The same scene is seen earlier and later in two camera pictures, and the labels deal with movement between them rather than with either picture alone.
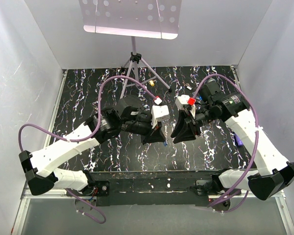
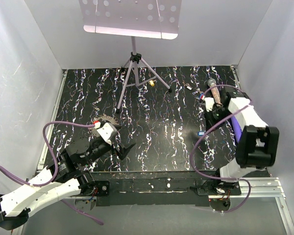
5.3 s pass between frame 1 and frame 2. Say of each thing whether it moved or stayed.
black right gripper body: moved
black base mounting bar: stayed
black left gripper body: moved
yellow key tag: stayed
